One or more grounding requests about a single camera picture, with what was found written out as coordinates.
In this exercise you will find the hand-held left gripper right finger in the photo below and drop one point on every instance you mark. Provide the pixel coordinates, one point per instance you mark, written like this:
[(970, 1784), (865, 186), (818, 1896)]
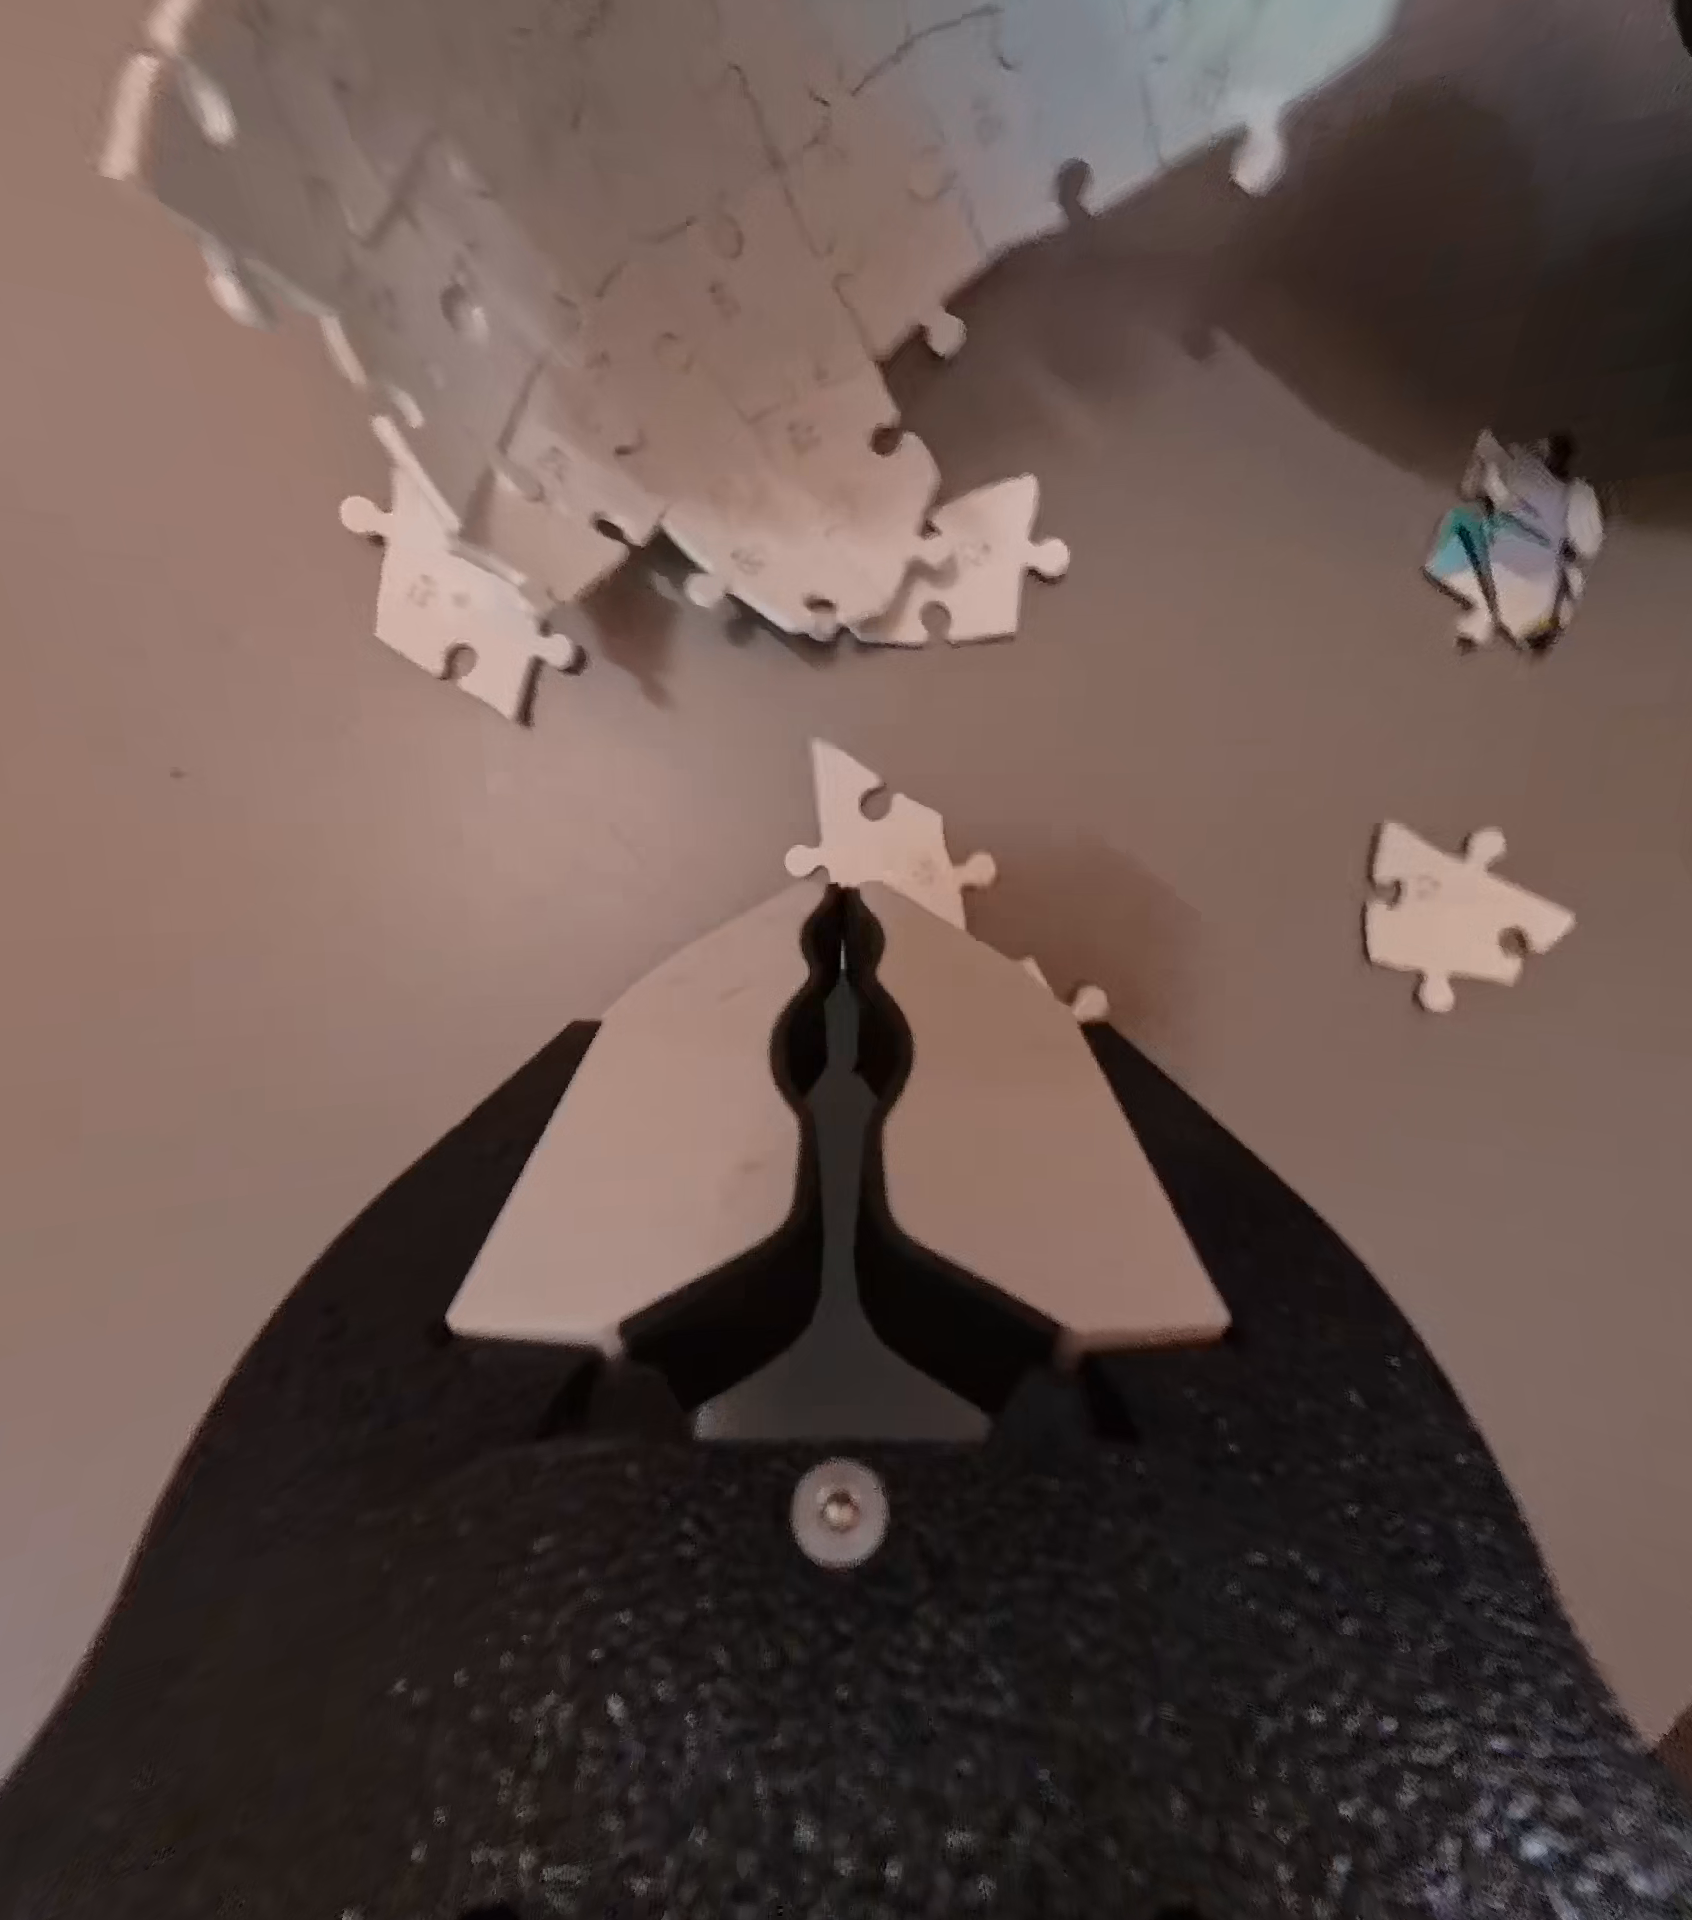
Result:
[(1026, 1186)]

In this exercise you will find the white puzzle piece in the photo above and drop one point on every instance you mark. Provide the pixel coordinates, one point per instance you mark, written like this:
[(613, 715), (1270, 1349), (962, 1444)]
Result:
[(464, 607), (1453, 905), (987, 562), (881, 842)]

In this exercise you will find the printed loose puzzle piece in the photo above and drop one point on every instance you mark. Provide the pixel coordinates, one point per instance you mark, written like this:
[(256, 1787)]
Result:
[(1522, 541)]

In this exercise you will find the partly built puzzle ball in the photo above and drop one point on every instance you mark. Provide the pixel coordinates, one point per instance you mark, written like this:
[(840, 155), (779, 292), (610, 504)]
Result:
[(635, 226)]

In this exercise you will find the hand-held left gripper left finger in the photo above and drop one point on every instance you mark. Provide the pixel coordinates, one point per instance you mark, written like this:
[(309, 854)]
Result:
[(651, 1186)]

